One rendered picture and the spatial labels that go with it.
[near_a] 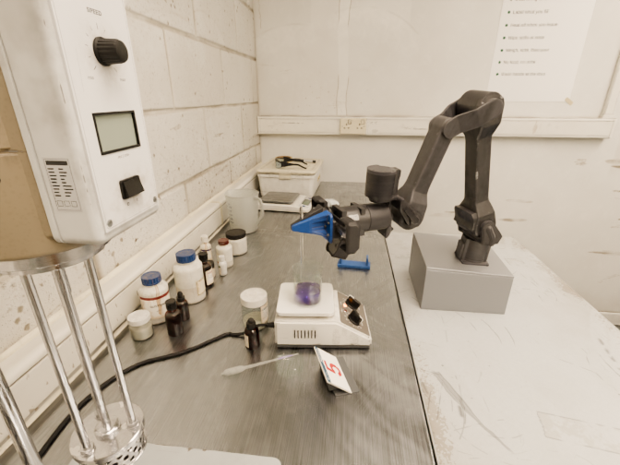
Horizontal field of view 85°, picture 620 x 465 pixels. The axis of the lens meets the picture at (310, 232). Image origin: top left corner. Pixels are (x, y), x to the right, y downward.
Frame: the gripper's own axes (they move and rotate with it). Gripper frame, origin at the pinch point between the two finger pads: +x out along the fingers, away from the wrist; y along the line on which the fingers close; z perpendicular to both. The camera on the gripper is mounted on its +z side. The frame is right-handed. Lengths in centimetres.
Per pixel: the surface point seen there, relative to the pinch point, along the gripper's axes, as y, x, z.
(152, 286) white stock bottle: 16.2, 31.5, 16.2
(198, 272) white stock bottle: 21.8, 21.4, 17.5
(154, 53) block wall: 54, 25, -34
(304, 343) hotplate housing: -4.5, 2.8, 24.2
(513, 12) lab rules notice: 91, -140, -60
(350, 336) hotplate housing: -7.9, -6.1, 22.3
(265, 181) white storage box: 110, -16, 17
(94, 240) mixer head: -34.1, 27.0, -14.9
